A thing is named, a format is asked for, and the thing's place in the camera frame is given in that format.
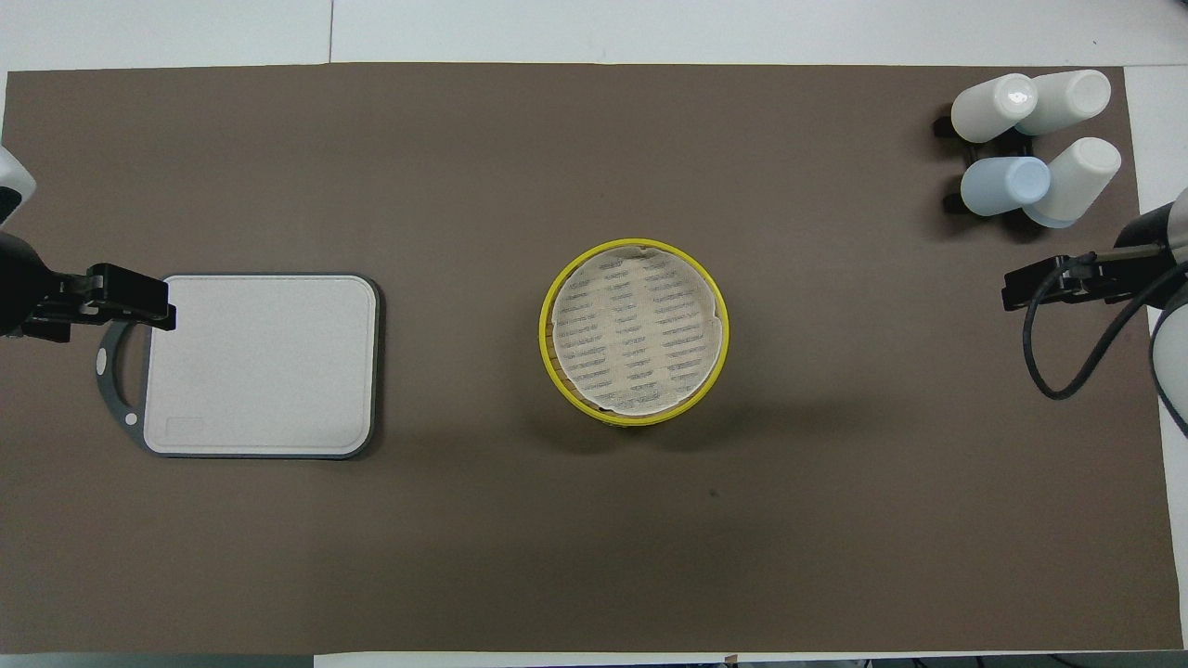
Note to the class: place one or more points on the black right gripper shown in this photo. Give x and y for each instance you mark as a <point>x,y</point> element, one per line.
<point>1049,286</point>

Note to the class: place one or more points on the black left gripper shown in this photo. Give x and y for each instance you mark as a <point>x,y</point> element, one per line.
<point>130,295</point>

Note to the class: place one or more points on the yellow steamer basket with liner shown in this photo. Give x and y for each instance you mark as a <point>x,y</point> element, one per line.
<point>634,332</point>

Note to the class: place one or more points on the bamboo steamer basket yellow rim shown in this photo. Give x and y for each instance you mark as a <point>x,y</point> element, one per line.
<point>622,420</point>

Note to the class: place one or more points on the white bottle bottom right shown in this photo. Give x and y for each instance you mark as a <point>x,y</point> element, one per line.
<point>1077,181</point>

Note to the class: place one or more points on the white bottle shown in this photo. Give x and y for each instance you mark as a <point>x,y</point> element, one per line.
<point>984,111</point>
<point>1067,100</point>
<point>1077,181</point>

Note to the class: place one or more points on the pale blue bottle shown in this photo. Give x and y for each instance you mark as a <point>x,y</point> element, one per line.
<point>1002,186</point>

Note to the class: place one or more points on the black cup rack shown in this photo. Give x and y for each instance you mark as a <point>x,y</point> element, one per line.
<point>950,203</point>

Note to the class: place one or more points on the white bottle top left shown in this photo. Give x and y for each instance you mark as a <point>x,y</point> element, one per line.
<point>984,111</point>

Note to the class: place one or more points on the white bottle top right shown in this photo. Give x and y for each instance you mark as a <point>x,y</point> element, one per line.
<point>1067,100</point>

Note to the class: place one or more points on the brown table mat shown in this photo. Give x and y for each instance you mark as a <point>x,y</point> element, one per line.
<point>464,557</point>

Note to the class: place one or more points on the white cutting board grey frame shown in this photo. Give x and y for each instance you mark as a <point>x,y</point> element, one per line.
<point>269,371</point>

